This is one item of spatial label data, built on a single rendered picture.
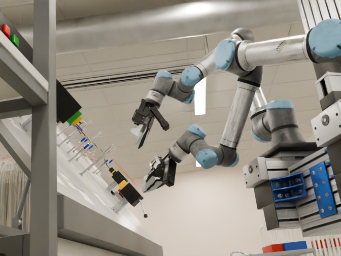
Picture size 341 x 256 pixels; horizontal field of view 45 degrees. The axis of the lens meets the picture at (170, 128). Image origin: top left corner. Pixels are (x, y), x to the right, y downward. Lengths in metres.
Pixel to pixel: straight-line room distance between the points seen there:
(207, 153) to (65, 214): 0.88
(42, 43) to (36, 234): 0.37
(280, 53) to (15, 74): 0.97
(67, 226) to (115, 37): 3.27
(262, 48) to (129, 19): 2.60
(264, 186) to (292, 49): 0.55
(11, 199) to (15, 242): 1.65
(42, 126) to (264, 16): 3.42
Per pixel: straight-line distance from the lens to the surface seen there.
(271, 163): 1.67
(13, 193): 2.47
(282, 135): 1.77
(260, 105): 1.96
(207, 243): 9.74
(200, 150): 1.62
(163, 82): 1.85
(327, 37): 1.34
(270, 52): 1.48
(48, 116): 0.79
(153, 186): 1.76
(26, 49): 0.82
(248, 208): 9.90
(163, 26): 3.95
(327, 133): 1.29
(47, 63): 0.84
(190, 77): 1.72
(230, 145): 1.70
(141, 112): 1.81
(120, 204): 1.38
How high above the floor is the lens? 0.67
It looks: 21 degrees up
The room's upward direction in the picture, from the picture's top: 7 degrees counter-clockwise
